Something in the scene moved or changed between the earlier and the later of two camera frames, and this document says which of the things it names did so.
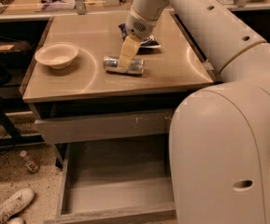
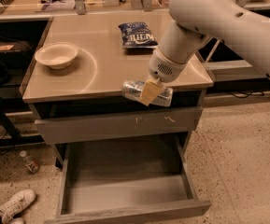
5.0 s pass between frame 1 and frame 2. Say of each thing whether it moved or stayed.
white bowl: stayed
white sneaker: stayed
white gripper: moved
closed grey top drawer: stayed
